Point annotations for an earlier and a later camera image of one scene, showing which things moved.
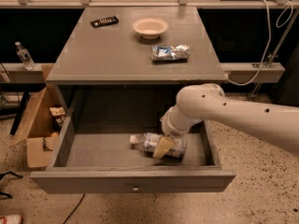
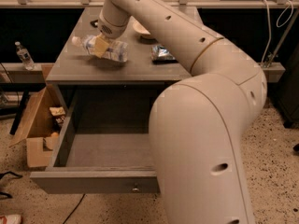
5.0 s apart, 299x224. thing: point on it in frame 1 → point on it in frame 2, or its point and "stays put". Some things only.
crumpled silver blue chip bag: (170, 52) stays put
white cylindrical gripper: (169, 129) → (111, 29)
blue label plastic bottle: (148, 142) → (117, 50)
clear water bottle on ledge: (24, 55) stays put
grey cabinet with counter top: (132, 61) stays put
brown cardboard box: (41, 127) stays put
